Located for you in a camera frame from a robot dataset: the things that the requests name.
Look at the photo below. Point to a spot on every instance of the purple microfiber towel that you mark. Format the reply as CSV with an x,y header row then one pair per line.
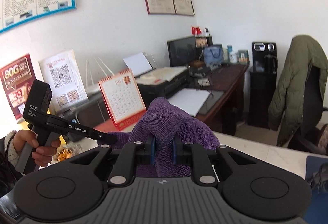
x,y
165,121

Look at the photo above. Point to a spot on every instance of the black printer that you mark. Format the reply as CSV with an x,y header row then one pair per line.
x,y
163,82

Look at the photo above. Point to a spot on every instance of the person's left hand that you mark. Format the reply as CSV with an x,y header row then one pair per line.
x,y
43,154

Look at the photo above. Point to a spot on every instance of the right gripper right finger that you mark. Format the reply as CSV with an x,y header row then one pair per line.
x,y
199,159

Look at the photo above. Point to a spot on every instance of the red promotional sign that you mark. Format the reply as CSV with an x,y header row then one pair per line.
x,y
17,78

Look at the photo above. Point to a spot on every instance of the framed certificate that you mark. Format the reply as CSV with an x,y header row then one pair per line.
x,y
163,7
184,7

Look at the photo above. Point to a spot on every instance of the blue handbag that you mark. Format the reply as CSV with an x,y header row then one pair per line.
x,y
213,55

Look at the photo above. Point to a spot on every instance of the dark wooden desk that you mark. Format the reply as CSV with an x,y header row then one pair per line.
x,y
225,81

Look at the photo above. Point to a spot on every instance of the left framed certificate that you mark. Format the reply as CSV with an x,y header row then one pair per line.
x,y
163,7

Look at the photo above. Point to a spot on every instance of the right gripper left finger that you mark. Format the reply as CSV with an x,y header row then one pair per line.
x,y
126,160

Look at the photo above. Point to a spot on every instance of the white mug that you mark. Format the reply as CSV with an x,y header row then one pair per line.
x,y
233,57

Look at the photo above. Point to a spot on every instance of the white QR code sign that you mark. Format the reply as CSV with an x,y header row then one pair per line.
x,y
63,76

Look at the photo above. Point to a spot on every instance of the black water dispenser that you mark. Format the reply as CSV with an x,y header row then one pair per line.
x,y
262,85

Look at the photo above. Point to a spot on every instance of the black office chair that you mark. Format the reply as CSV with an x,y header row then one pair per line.
x,y
307,136

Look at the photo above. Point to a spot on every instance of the right framed certificate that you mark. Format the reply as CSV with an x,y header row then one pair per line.
x,y
184,7

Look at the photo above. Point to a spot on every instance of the small red flags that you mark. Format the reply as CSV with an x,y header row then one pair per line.
x,y
196,30

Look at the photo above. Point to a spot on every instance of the white paper stack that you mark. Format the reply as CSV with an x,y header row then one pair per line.
x,y
189,100

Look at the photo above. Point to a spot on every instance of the red desk calendar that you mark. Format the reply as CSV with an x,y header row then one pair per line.
x,y
122,98

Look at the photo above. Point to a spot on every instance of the green padded jacket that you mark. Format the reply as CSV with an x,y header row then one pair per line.
x,y
287,105

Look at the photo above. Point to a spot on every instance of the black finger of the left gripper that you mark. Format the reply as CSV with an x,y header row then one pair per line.
x,y
106,137

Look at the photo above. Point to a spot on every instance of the black electric kettle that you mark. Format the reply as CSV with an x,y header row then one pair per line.
x,y
271,64

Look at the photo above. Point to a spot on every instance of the white security camera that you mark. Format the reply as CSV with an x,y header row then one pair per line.
x,y
206,32

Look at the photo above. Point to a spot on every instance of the blue desk mat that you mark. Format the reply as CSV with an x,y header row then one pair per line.
x,y
316,176

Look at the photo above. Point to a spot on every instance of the black computer monitor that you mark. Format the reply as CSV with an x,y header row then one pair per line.
x,y
182,51

